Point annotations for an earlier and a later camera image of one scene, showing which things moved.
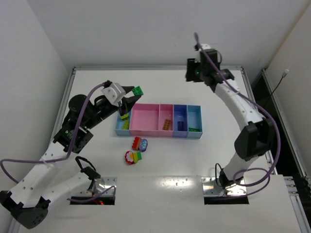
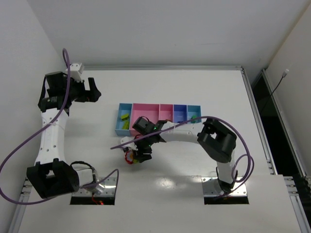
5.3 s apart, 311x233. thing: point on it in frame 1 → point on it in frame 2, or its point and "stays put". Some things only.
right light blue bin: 194,120 stays put
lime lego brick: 125,117 stays put
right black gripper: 190,70 → 142,150
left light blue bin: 119,130 stays put
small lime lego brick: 126,125 stays put
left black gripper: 121,105 → 82,90
